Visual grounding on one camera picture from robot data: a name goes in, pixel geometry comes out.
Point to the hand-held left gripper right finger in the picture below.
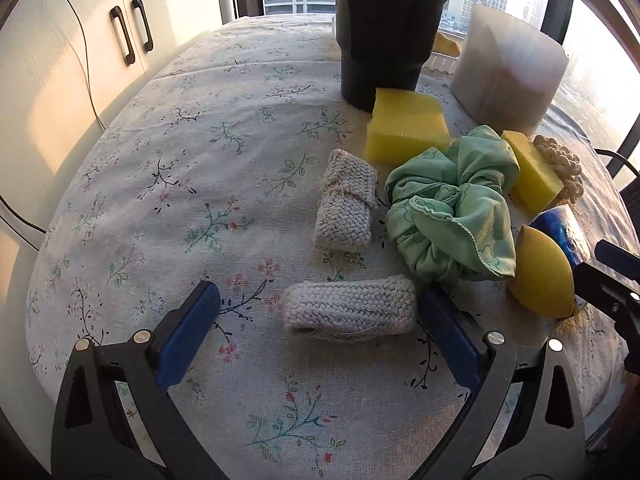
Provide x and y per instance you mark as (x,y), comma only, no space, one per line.
(450,340)

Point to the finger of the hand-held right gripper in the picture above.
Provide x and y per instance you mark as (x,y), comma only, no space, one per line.
(600,290)
(620,260)

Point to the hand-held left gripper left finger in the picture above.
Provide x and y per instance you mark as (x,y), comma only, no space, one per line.
(192,330)

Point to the yellow and blue sponge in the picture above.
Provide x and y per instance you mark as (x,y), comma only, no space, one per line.
(540,275)

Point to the grey knitted roll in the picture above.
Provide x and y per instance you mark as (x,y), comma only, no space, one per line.
(345,205)
(350,305)

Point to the cream beaded scrunchie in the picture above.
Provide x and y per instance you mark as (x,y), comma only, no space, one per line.
(565,165)

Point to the small yellow sponge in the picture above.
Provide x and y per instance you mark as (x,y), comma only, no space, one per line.
(532,175)

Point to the green cloth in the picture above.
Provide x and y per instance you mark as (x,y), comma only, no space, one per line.
(450,210)

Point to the large yellow sponge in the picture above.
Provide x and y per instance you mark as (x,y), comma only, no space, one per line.
(405,130)

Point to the white ribbed plastic container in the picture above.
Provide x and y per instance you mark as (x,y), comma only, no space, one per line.
(505,70)

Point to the black plastic cup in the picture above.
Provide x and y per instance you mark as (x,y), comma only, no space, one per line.
(385,35)

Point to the white ribbed tray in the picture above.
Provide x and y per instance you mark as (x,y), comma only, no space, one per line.
(442,63)

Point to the white cabinet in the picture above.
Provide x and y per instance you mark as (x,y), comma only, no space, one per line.
(50,60)

